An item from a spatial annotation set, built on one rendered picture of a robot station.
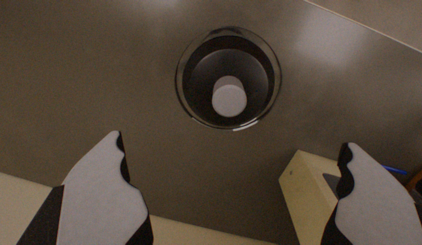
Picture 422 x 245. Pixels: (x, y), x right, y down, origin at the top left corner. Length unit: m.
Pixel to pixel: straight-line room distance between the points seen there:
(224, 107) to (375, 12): 1.54
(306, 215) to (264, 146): 0.18
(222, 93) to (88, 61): 0.40
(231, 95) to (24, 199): 0.79
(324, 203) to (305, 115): 0.19
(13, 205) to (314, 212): 0.83
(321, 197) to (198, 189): 0.33
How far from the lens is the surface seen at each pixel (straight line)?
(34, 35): 0.58
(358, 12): 1.59
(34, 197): 0.86
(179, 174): 0.58
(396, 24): 1.75
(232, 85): 0.15
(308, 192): 0.48
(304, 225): 0.48
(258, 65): 0.18
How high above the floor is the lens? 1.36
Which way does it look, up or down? 62 degrees down
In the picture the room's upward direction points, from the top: 174 degrees counter-clockwise
